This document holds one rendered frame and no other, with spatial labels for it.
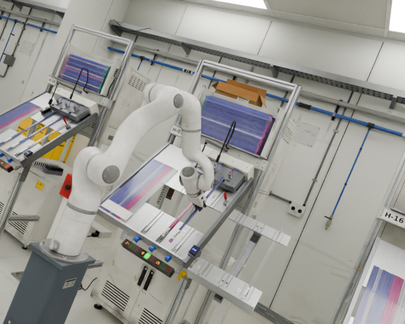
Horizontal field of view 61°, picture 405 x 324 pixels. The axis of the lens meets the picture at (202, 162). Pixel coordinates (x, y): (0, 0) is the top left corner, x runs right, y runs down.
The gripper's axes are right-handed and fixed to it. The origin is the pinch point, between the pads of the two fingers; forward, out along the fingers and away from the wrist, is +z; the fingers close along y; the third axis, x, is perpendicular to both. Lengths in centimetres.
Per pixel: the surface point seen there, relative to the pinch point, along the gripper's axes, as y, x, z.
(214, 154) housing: 19.1, -42.9, 11.4
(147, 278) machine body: 24, 38, 51
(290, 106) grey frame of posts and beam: -13, -87, -6
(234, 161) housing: 4.5, -43.8, 11.6
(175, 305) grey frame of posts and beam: -13, 46, 20
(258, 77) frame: 16, -98, -12
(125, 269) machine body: 42, 41, 52
